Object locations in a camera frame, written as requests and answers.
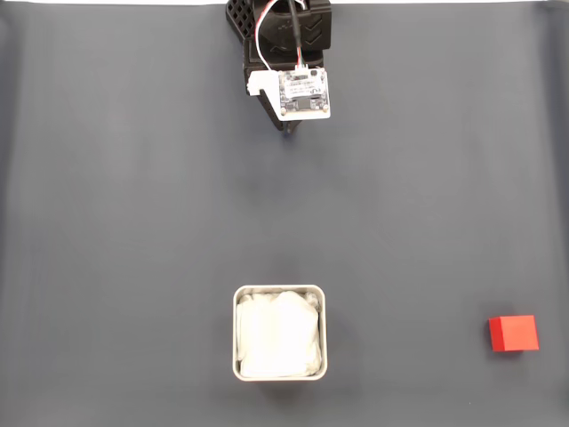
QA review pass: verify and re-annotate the red cube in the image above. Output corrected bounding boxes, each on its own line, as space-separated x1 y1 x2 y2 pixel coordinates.
487 314 541 353

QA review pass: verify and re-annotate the dark table mat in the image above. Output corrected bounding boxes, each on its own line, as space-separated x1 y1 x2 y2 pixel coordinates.
0 3 569 427

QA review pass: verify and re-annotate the red white servo wire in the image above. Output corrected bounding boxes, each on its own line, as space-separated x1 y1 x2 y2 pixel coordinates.
252 0 276 72

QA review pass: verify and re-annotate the white tissue paper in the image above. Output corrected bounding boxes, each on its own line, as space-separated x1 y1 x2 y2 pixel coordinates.
236 288 322 378

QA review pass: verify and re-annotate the white camera board with mount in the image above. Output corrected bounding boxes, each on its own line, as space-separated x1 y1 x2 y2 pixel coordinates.
247 66 333 122

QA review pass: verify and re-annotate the black camera cable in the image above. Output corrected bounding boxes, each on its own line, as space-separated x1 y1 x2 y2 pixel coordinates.
285 0 306 68

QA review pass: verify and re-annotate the square metal box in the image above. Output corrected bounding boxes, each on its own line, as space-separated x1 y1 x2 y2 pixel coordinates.
231 284 329 383

